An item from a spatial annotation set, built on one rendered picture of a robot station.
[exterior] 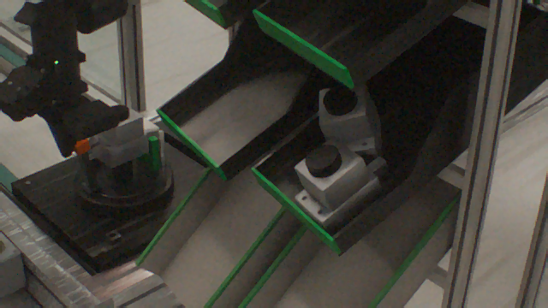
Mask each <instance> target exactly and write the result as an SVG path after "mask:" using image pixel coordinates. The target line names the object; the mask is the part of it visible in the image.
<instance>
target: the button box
mask: <svg viewBox="0 0 548 308"><path fill-rule="evenodd" d="M0 242H1V250H0V299H1V298H2V297H4V296H6V295H8V294H10V293H14V292H16V291H18V290H20V289H22V288H24V287H26V286H27V280H26V275H25V270H24V264H23V259H22V254H21V251H20V250H19V249H18V248H17V247H16V246H15V245H14V244H13V243H12V242H11V241H10V240H9V239H8V238H7V237H6V236H5V235H4V234H3V233H2V232H1V231H0Z"/></svg>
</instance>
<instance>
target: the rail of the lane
mask: <svg viewBox="0 0 548 308"><path fill-rule="evenodd" d="M32 219H33V220H31V219H30V218H29V217H28V216H27V215H26V214H24V212H23V211H22V210H21V209H20V208H19V207H18V206H17V205H15V204H14V203H13V202H12V201H11V200H10V199H9V198H7V197H6V195H5V194H4V193H3V192H2V191H0V231H1V232H2V233H3V234H4V235H5V236H6V237H7V238H8V239H9V240H10V241H11V242H12V243H13V244H14V245H15V246H16V247H17V248H18V249H19V250H20V251H21V254H22V259H23V264H24V270H25V275H26V280H27V286H26V287H24V288H22V289H20V290H18V291H16V292H17V293H18V294H19V295H20V296H21V297H22V298H23V299H24V300H25V301H26V302H27V303H28V304H29V305H30V306H31V307H32V308H115V303H114V296H113V294H111V293H110V292H109V291H108V290H106V289H105V288H104V287H102V286H101V285H100V283H99V282H98V281H97V280H95V279H94V278H93V277H92V276H91V275H90V274H89V273H87V272H86V271H85V270H84V269H83V268H82V267H81V266H80V265H78V264H77V263H76V262H75V261H74V260H73V259H72V258H71V257H70V256H69V255H68V254H67V253H66V252H65V251H64V250H63V249H62V248H61V247H60V246H59V245H61V237H60V236H59V233H58V232H57V231H56V230H55V229H54V228H52V227H51V226H50V225H49V223H48V222H47V221H45V220H44V219H43V218H42V217H41V216H40V215H38V214H36V215H34V216H32Z"/></svg>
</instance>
